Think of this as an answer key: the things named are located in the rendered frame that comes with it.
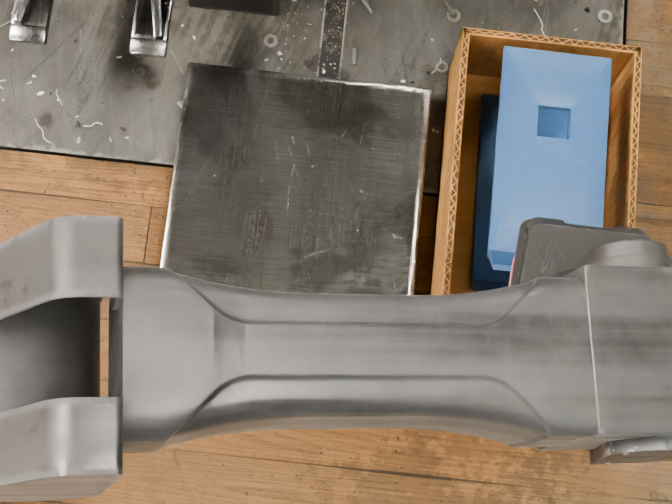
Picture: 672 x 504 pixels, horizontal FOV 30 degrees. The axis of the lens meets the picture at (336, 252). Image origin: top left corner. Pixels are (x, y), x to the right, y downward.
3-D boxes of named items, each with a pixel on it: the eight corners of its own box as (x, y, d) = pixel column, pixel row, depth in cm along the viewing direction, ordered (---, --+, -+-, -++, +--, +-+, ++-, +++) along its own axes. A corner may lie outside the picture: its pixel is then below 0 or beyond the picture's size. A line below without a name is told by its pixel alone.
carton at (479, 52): (418, 418, 84) (433, 402, 76) (447, 73, 91) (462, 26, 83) (608, 438, 84) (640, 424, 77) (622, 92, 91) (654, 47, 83)
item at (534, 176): (485, 279, 77) (493, 268, 75) (503, 48, 81) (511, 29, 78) (597, 291, 78) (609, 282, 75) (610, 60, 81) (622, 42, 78)
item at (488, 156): (469, 307, 85) (476, 297, 82) (481, 96, 89) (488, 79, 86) (572, 316, 85) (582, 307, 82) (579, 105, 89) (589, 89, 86)
